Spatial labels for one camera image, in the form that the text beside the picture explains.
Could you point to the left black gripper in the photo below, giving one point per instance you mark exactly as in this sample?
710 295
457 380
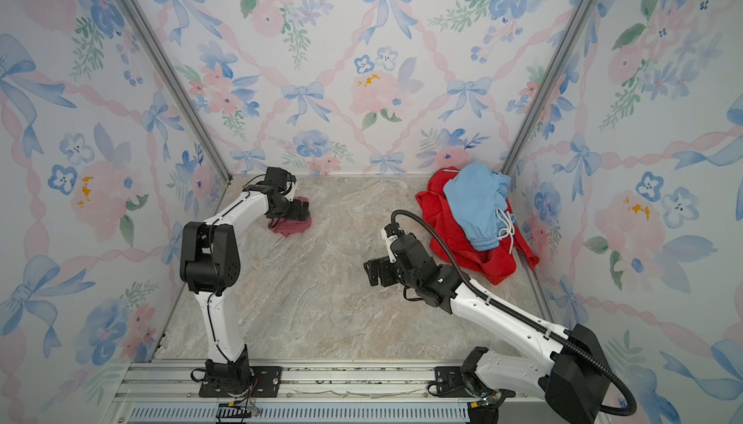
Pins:
296 214

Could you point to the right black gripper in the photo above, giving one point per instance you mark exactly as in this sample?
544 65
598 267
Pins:
384 266

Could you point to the pink ribbed cloth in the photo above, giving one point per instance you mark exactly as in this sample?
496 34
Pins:
287 227

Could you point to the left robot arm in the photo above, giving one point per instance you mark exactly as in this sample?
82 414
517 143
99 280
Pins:
210 266

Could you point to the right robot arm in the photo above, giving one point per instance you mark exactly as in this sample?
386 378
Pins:
554 364

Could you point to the red cloth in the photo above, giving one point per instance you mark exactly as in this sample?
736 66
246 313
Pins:
496 264

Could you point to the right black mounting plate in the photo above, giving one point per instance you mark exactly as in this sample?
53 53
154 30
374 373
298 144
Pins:
454 382

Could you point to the black mounting plate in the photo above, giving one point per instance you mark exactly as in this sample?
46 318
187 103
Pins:
454 382
266 382

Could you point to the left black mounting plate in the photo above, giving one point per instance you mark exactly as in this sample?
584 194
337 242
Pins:
266 382

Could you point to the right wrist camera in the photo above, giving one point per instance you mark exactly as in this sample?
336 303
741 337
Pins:
393 237

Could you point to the light blue drawstring shorts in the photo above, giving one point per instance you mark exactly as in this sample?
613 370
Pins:
478 200

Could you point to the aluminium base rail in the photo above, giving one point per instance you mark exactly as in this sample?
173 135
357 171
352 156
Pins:
312 391

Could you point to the left aluminium corner post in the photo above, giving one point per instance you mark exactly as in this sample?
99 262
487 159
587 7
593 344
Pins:
133 12

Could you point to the aluminium corner post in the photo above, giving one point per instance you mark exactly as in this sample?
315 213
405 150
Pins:
563 53
133 12

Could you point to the right aluminium corner post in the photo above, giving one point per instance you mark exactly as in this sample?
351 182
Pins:
563 53

